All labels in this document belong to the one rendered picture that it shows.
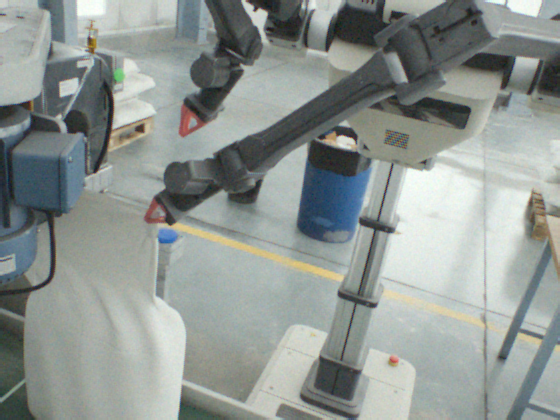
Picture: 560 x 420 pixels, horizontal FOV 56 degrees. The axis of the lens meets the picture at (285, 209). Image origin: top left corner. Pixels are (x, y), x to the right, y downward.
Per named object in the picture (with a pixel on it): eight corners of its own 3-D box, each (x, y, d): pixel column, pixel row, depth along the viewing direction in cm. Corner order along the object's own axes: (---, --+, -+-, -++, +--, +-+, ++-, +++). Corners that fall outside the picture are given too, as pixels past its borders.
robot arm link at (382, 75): (453, 83, 76) (425, 18, 78) (437, 77, 72) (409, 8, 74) (247, 197, 101) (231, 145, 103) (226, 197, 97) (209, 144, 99)
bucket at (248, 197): (269, 196, 389) (274, 163, 378) (253, 210, 363) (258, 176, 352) (232, 185, 396) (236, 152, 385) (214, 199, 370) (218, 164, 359)
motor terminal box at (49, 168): (87, 201, 84) (88, 131, 79) (71, 232, 75) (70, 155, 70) (32, 196, 83) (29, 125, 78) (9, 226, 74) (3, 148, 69)
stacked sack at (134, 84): (159, 91, 462) (160, 75, 456) (112, 106, 403) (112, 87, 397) (116, 80, 473) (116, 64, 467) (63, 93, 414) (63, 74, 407)
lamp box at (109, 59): (123, 92, 125) (124, 53, 122) (112, 95, 122) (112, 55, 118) (96, 85, 127) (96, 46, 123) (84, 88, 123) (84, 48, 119)
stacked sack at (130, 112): (158, 118, 473) (159, 101, 466) (113, 136, 415) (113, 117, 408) (117, 107, 483) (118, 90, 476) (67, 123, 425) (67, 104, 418)
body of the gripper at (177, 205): (150, 198, 101) (178, 180, 98) (176, 181, 110) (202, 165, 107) (170, 226, 102) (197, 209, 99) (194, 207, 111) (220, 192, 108)
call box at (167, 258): (184, 254, 152) (185, 236, 149) (169, 267, 145) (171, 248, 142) (159, 246, 154) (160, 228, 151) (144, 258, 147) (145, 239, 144)
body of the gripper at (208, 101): (180, 102, 112) (199, 75, 109) (200, 93, 121) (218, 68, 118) (204, 122, 112) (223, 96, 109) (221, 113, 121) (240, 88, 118)
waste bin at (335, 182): (367, 223, 373) (389, 136, 345) (351, 255, 328) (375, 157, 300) (303, 205, 384) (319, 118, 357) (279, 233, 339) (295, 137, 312)
